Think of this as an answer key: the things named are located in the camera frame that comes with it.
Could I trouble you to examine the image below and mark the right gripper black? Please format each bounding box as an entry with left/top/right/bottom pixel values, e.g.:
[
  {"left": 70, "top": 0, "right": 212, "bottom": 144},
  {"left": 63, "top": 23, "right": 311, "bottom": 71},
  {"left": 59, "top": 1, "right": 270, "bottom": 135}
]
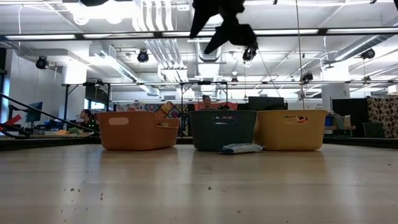
[{"left": 189, "top": 0, "right": 259, "bottom": 55}]

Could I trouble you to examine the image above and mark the orange-red cloth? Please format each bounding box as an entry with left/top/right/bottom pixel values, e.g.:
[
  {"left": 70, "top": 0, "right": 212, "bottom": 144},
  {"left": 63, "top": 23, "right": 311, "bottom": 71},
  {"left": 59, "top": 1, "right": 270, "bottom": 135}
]
[{"left": 194, "top": 101, "right": 239, "bottom": 112}]

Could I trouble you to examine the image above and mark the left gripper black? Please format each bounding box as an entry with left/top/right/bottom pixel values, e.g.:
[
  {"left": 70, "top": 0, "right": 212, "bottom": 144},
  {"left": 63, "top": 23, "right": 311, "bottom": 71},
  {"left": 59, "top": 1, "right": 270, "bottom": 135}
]
[{"left": 80, "top": 0, "right": 109, "bottom": 7}]

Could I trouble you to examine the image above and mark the polka dot curtain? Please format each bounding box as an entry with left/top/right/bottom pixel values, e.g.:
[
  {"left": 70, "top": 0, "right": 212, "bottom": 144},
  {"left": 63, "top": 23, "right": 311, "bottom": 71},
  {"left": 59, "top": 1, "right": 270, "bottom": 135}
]
[{"left": 366, "top": 96, "right": 398, "bottom": 139}]

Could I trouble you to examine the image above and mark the person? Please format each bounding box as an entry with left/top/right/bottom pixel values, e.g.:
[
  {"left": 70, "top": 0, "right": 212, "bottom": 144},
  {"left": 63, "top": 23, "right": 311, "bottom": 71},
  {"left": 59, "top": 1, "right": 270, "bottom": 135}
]
[
  {"left": 198, "top": 94, "right": 216, "bottom": 111},
  {"left": 74, "top": 108, "right": 101, "bottom": 134}
]

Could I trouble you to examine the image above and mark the blue white Hershey's bar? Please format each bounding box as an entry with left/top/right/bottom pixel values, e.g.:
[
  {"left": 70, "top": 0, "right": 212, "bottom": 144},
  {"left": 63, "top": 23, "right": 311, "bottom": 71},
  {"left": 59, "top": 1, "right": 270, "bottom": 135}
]
[{"left": 218, "top": 142, "right": 265, "bottom": 156}]

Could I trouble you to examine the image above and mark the orange plastic bin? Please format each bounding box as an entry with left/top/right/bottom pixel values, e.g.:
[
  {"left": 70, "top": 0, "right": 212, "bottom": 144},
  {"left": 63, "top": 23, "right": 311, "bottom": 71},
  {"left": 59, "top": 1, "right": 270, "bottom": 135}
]
[{"left": 98, "top": 111, "right": 181, "bottom": 152}]

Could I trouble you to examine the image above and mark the silver ventilation duct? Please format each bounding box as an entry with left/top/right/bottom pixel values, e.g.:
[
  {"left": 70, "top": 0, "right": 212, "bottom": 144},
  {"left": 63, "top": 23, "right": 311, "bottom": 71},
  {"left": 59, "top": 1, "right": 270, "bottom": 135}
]
[
  {"left": 188, "top": 0, "right": 233, "bottom": 63},
  {"left": 334, "top": 33, "right": 398, "bottom": 62}
]

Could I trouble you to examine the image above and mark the black panel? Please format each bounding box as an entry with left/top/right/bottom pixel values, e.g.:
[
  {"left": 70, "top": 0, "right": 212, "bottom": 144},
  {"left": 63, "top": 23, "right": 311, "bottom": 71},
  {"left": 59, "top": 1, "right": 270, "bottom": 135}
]
[{"left": 331, "top": 98, "right": 368, "bottom": 138}]

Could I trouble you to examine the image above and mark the black metal table frame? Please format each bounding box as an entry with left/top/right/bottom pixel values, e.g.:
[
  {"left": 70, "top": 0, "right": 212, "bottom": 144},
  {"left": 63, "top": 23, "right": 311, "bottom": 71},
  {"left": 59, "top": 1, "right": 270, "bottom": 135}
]
[{"left": 0, "top": 27, "right": 398, "bottom": 152}]

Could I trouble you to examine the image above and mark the dark teal plastic bin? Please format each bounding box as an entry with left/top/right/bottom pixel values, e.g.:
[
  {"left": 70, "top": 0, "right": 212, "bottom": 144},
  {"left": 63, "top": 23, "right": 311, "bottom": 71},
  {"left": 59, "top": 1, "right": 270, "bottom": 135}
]
[{"left": 188, "top": 110, "right": 258, "bottom": 152}]

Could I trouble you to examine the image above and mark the colourful patterned quilt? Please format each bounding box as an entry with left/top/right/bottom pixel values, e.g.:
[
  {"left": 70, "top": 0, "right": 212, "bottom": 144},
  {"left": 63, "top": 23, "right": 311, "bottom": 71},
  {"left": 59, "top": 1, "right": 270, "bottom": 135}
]
[{"left": 114, "top": 101, "right": 200, "bottom": 121}]

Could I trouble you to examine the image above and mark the yellow plastic bin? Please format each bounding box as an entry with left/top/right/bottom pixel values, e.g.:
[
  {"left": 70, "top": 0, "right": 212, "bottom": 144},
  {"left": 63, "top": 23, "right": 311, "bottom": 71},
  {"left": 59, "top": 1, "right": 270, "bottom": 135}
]
[{"left": 253, "top": 109, "right": 328, "bottom": 152}]

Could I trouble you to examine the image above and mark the red tape strip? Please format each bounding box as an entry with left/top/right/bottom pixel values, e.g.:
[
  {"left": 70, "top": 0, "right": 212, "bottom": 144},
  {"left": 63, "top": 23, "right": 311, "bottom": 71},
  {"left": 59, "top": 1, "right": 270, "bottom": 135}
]
[{"left": 0, "top": 114, "right": 25, "bottom": 128}]

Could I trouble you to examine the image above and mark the black chair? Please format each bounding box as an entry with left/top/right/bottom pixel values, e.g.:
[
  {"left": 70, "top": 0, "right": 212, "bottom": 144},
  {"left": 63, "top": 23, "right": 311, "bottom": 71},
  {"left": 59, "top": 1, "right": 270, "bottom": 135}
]
[{"left": 362, "top": 121, "right": 386, "bottom": 139}]

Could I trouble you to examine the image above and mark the small blue-screen monitor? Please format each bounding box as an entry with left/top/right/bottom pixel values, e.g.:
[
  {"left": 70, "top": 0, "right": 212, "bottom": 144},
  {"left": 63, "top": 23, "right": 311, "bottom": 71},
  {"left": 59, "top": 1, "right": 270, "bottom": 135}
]
[{"left": 25, "top": 101, "right": 44, "bottom": 123}]

